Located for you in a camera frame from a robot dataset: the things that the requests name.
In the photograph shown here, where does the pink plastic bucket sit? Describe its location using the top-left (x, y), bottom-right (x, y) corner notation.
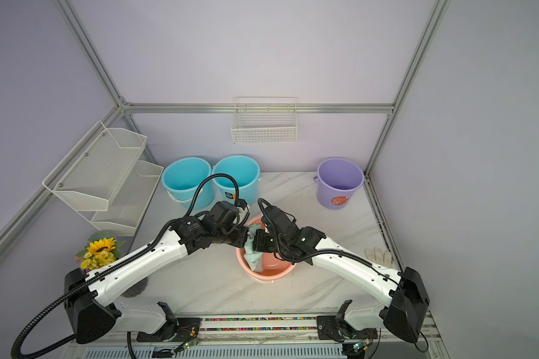
top-left (235, 214), bottom-right (298, 284)

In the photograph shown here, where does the mint green microfibre cloth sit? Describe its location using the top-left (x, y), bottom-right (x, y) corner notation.
top-left (243, 224), bottom-right (264, 273)

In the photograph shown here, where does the teal bucket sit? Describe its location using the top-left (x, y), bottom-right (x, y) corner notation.
top-left (213, 155), bottom-right (261, 205)

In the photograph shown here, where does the teal bucket being wiped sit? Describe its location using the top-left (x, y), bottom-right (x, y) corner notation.
top-left (161, 157), bottom-right (212, 209)

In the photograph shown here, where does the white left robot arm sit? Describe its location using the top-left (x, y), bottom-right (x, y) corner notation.
top-left (64, 200), bottom-right (249, 344)

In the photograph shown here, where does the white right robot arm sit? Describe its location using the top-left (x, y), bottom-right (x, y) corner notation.
top-left (254, 198), bottom-right (430, 343)

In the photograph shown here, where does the purple plastic bucket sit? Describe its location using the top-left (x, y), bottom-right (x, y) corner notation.
top-left (314, 158), bottom-right (365, 210)

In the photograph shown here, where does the white work glove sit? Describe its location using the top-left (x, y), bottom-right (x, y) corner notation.
top-left (365, 247), bottom-right (398, 269)

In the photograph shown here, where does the sunflower bouquet in vase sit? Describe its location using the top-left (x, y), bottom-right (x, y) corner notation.
top-left (75, 230), bottom-right (125, 272)

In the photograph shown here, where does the white two-tier mesh shelf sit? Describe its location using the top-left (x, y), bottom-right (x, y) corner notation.
top-left (43, 122), bottom-right (163, 237)

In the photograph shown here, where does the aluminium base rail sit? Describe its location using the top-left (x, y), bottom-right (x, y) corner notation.
top-left (64, 314), bottom-right (449, 358)

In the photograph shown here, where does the white wire wall basket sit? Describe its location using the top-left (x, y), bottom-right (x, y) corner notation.
top-left (231, 97), bottom-right (298, 144)

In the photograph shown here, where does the black corrugated left cable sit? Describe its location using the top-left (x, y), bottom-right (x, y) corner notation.
top-left (10, 174), bottom-right (241, 359)

